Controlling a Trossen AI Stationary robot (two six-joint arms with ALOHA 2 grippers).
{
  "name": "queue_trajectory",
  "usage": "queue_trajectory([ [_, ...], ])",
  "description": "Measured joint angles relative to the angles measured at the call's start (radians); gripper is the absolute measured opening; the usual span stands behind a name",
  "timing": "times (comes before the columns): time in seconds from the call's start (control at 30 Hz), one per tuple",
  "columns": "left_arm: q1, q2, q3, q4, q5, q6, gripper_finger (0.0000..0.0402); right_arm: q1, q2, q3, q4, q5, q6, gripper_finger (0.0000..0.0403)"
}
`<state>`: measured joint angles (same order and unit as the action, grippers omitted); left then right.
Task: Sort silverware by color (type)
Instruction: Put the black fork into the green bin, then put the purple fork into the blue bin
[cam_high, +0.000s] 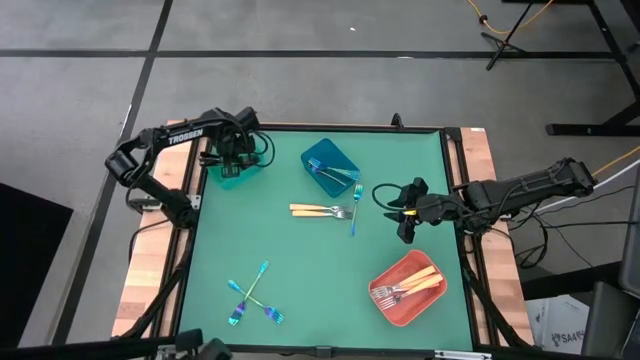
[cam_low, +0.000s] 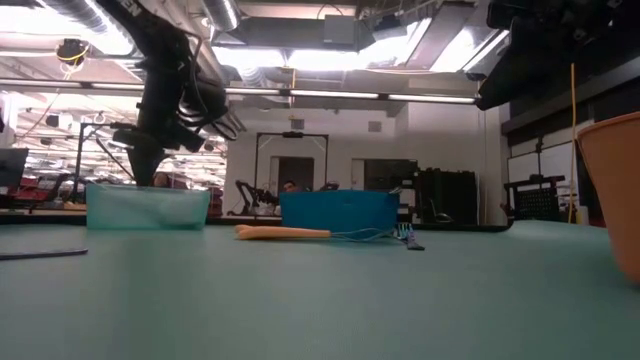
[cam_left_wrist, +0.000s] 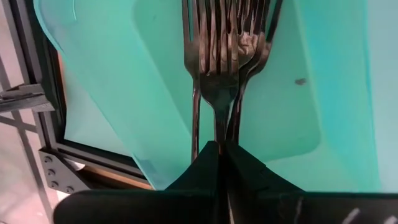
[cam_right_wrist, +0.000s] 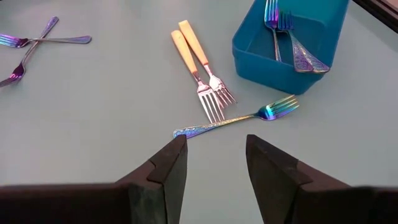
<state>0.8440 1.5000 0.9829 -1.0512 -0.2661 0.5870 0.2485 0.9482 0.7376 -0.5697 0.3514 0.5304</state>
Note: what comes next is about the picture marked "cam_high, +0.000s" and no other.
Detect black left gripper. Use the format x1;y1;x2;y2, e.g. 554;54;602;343
214;122;262;179

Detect black floor stand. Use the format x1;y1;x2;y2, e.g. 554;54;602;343
544;0;640;137

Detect white cardboard box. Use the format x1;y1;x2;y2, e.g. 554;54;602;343
524;293;592;357

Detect white cable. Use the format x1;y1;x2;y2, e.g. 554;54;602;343
529;159;640;217

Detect translucent teal plastic bin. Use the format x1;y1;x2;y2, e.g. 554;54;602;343
203;134;267;190

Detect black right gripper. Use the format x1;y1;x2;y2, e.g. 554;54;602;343
388;177;466;245

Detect green table mat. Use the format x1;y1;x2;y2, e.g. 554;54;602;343
177;127;475;351

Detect orange plastic bin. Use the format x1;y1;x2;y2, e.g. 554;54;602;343
367;248;449;328

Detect blue plastic bin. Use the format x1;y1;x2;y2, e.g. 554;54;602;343
300;138;362;199

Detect black rounded object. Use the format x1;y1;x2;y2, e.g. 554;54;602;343
173;327;234;360

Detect black tripod stand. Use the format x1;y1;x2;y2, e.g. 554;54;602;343
480;0;537;71

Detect yellow extension cable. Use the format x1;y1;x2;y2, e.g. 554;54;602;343
467;0;555;36

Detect dark grey chair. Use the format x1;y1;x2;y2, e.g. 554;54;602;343
581;279;640;360

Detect black floor mat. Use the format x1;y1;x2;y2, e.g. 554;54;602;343
0;182;75;347

